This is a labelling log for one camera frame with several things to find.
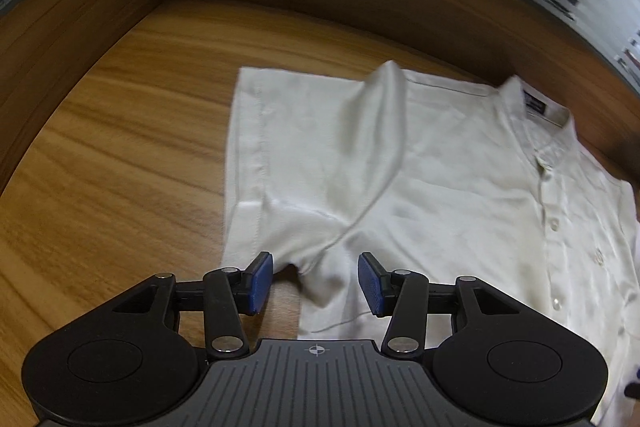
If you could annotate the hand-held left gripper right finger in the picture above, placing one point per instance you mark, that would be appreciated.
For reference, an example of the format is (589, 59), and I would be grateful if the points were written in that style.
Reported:
(370, 285)

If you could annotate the white button-up shirt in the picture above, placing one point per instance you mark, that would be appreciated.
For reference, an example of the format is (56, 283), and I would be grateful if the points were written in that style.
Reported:
(425, 182)

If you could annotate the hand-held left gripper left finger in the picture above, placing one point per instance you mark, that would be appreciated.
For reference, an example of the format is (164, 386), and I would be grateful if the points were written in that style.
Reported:
(261, 283)

